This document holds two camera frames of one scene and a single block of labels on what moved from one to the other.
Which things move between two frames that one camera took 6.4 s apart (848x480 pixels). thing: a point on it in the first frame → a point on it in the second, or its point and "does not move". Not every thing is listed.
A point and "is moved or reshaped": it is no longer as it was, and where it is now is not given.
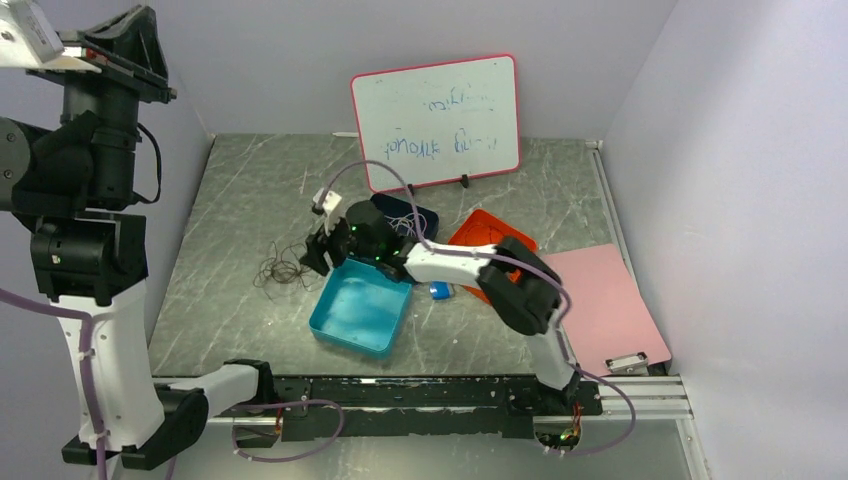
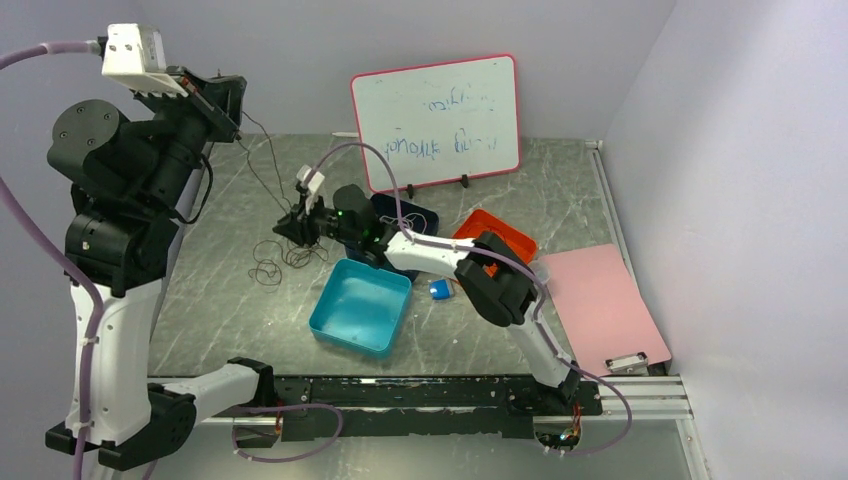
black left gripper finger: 131,41 → 223,95
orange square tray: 484,228 does not move
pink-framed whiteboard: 439,123 does not move
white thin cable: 404,222 does not move
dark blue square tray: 401,217 does not move
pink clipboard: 608,328 does not move
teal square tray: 360,309 does not move
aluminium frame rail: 629,402 does not move
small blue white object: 439,290 does not move
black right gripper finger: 322,242 → 305,218
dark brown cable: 284,268 is moved or reshaped
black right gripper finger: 315,258 → 297,231
